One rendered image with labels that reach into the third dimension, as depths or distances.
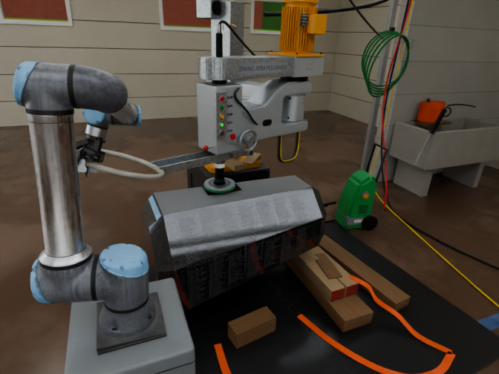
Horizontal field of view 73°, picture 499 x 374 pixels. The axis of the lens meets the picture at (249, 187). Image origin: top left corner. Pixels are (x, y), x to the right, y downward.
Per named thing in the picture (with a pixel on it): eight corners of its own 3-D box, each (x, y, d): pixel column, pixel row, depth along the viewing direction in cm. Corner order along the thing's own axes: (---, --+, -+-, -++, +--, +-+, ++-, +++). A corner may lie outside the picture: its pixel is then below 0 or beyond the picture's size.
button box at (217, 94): (224, 137, 211) (224, 90, 200) (226, 138, 209) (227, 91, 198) (214, 139, 206) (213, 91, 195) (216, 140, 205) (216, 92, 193)
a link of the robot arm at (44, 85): (92, 312, 108) (70, 64, 84) (31, 315, 104) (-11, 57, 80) (101, 283, 122) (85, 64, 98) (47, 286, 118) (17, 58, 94)
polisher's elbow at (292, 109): (272, 119, 256) (275, 92, 248) (286, 115, 270) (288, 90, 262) (294, 123, 246) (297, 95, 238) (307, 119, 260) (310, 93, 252)
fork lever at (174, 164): (238, 148, 247) (238, 142, 245) (255, 155, 234) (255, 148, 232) (148, 167, 207) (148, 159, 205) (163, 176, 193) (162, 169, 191)
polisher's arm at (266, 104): (288, 137, 279) (293, 75, 259) (309, 144, 263) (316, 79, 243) (214, 153, 235) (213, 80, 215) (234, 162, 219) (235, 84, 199)
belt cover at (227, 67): (297, 76, 265) (299, 54, 258) (322, 80, 248) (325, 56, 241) (190, 83, 209) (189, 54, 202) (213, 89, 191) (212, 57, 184)
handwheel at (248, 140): (249, 146, 231) (249, 125, 225) (258, 150, 224) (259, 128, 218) (231, 150, 222) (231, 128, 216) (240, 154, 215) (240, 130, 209)
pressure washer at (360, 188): (359, 214, 385) (373, 140, 349) (376, 230, 354) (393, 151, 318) (331, 217, 377) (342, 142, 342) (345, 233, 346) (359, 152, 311)
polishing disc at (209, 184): (239, 188, 230) (239, 186, 230) (209, 192, 222) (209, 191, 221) (228, 176, 248) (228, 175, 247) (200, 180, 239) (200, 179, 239)
